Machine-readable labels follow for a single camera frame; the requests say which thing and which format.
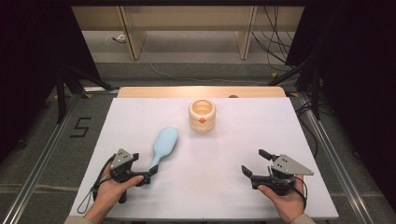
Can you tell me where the white board sheet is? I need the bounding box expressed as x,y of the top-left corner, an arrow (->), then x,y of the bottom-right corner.
68,96 -> 340,222

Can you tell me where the light wooden table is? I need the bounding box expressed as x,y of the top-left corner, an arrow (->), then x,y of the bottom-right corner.
117,86 -> 288,99

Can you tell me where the aluminium floor rail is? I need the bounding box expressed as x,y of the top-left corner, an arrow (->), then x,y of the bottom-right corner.
0,92 -> 84,224
295,92 -> 376,224

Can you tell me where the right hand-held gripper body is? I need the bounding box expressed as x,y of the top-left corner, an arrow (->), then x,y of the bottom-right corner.
250,154 -> 315,197

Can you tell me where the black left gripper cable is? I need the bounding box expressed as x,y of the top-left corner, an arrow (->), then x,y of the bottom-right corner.
77,154 -> 117,216

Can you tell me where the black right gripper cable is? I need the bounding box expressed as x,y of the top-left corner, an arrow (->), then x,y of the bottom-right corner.
291,175 -> 308,210

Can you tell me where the wooden bowl with orange item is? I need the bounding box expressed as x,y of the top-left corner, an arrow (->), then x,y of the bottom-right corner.
188,99 -> 217,133

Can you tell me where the person's right hand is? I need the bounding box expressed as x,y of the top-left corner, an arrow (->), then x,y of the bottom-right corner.
257,175 -> 306,224

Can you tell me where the bundle of black floor cables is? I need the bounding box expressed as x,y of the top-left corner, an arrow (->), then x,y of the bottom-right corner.
251,6 -> 296,73

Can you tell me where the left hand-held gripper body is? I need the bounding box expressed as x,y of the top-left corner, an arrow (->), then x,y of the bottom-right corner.
109,148 -> 148,204

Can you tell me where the black curtain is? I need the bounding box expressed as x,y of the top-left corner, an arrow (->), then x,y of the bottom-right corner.
285,0 -> 396,213
0,0 -> 101,164

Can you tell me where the black metal stand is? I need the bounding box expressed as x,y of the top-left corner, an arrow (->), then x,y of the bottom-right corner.
55,64 -> 120,124
266,58 -> 322,121

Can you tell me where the beige wooden shelf unit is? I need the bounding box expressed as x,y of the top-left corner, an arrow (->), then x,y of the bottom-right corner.
71,5 -> 305,61

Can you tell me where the person's left hand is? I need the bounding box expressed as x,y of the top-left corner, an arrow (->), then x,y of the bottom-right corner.
91,162 -> 145,216

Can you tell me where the thin white floor cable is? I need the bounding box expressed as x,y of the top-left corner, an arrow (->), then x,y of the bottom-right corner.
105,33 -> 269,86

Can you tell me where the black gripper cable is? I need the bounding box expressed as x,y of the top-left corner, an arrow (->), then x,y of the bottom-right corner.
77,154 -> 117,216
291,175 -> 308,210

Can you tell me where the light blue hairbrush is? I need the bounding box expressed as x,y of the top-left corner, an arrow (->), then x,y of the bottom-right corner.
148,126 -> 179,171

